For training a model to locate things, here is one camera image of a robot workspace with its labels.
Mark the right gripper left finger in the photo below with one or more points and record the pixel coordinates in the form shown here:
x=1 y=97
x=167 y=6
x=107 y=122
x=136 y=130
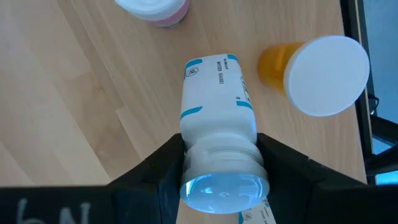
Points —
x=140 y=196

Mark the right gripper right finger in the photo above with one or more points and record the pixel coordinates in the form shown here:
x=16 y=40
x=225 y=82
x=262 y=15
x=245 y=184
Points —
x=311 y=196

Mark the white bottle teal label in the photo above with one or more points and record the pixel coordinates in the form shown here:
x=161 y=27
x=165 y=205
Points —
x=217 y=118
x=258 y=216

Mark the orange bottle white cap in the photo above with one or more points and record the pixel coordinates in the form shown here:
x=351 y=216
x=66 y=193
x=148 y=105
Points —
x=326 y=74

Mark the pink bottle white cap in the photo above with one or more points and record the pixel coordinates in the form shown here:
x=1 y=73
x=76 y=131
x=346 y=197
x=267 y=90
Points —
x=155 y=9

